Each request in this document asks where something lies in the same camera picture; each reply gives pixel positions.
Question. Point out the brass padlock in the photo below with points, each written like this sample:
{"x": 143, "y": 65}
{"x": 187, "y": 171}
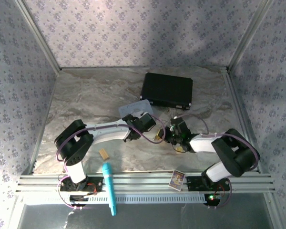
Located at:
{"x": 156, "y": 137}

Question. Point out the pastel cartoon tin box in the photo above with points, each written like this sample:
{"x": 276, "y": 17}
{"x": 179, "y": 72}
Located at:
{"x": 135, "y": 108}

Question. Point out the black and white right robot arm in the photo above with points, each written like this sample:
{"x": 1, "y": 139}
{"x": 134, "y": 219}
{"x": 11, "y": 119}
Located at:
{"x": 231, "y": 152}

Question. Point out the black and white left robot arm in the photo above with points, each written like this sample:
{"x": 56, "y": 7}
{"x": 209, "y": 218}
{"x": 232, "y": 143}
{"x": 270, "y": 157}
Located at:
{"x": 74, "y": 145}

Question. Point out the small gold block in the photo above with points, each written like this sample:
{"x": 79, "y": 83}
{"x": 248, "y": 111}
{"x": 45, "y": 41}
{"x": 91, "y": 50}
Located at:
{"x": 180, "y": 149}

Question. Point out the black hard case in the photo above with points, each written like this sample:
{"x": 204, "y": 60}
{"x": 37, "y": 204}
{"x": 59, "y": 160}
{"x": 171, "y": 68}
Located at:
{"x": 168, "y": 89}

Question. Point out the small illustrated card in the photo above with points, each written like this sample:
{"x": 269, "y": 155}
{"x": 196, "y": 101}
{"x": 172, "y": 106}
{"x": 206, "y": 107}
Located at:
{"x": 177, "y": 180}

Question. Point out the small wooden block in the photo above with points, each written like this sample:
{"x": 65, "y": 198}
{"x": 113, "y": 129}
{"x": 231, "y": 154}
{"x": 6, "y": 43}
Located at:
{"x": 104, "y": 154}

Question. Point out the turquoise marker pen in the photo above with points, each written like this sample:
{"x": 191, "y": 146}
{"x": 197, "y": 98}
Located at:
{"x": 109, "y": 181}

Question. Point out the black right controller board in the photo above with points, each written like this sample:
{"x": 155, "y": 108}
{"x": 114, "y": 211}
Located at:
{"x": 212, "y": 199}

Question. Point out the black controller board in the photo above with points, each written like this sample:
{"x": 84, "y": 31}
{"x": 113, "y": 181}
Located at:
{"x": 77, "y": 198}
{"x": 212, "y": 199}

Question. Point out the black left controller board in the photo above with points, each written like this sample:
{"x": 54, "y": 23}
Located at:
{"x": 77, "y": 198}

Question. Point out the aluminium rail frame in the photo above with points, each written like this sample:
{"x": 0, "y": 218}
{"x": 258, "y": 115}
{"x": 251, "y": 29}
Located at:
{"x": 145, "y": 182}

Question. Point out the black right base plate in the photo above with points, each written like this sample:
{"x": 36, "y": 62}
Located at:
{"x": 194, "y": 183}

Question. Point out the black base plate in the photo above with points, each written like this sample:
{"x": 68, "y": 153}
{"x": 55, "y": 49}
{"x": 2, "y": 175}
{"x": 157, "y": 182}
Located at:
{"x": 194, "y": 183}
{"x": 96, "y": 184}

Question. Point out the aluminium table side rail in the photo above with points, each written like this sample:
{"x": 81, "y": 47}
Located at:
{"x": 236, "y": 100}

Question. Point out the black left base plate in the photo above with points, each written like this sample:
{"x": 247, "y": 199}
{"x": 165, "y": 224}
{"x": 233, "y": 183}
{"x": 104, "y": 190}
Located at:
{"x": 96, "y": 184}

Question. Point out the aluminium corner post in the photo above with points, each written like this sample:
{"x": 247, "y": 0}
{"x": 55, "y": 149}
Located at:
{"x": 248, "y": 35}
{"x": 40, "y": 38}

